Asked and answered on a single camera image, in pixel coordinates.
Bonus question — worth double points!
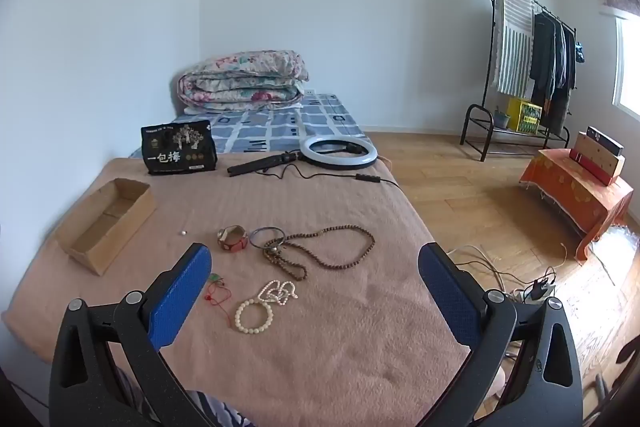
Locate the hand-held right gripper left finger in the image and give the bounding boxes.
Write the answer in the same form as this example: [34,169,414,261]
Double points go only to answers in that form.
[48,243,216,427]

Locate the dark flat box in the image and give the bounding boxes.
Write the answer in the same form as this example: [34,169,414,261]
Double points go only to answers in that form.
[586,126,625,158]

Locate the loose floor cables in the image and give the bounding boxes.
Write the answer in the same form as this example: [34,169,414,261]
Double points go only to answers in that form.
[445,244,571,303]

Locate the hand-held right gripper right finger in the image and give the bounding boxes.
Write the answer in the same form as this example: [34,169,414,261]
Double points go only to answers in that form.
[417,242,584,427]

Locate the striped cloth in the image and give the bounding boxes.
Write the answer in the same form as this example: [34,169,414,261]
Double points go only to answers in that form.
[187,389,256,427]

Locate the white bead bracelet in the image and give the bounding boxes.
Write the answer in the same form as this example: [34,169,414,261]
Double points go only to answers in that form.
[234,299,275,334]

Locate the black printed snack bag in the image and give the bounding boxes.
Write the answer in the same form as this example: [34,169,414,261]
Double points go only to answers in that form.
[140,120,217,176]

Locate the blue plaid bed sheet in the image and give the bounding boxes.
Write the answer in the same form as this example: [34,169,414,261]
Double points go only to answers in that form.
[129,93,373,160]

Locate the thin metal bangle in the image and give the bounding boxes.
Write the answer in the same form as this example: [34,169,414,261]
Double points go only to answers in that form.
[249,227,286,250]

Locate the red wristwatch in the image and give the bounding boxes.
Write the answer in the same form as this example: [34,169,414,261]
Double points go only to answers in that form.
[217,225,249,253]

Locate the folded floral quilt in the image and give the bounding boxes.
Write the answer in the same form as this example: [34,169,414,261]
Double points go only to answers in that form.
[177,50,310,112]

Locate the orange cloth covered table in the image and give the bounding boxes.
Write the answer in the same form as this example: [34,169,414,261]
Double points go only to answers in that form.
[519,149,634,263]

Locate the white ring light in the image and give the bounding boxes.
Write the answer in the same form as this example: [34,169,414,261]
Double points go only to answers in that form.
[300,136,378,170]

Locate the tan cardboard gift box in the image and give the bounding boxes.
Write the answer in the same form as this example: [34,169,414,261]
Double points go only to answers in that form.
[574,132,626,180]

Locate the striped hanging towel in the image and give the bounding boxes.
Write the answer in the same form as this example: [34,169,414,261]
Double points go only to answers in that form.
[494,0,535,96]

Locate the white pearl necklace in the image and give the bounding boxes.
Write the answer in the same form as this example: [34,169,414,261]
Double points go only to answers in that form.
[258,280,299,307]

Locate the dark hanging clothes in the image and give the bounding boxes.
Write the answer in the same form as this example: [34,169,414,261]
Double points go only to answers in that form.
[529,11,577,132]

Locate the red flat box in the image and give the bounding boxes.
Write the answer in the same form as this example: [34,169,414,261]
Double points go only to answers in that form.
[570,149,619,186]

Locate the brown wooden bead necklace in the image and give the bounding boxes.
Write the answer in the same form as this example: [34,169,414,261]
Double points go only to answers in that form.
[263,224,376,281]

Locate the brown fleece blanket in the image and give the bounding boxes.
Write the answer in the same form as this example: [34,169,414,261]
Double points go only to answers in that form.
[1,152,468,427]

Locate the black ring light cable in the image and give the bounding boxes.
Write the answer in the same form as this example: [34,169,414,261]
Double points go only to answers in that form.
[257,156,403,194]

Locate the black metal clothes rack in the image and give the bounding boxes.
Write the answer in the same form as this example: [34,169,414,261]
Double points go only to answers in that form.
[460,0,578,162]

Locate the red cord green pendant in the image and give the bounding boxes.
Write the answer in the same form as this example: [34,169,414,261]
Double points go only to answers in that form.
[204,273,233,306]

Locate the black folded tripod stand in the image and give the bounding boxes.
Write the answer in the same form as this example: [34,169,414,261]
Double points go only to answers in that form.
[227,151,302,178]

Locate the yellow plastic crate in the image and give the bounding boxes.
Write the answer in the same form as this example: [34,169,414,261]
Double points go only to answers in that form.
[507,97,543,134]

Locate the window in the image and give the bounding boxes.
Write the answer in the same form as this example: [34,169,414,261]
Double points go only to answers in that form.
[612,14,640,120]

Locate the power strip with charger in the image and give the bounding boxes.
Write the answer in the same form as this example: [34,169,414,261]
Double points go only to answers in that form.
[520,274,557,304]

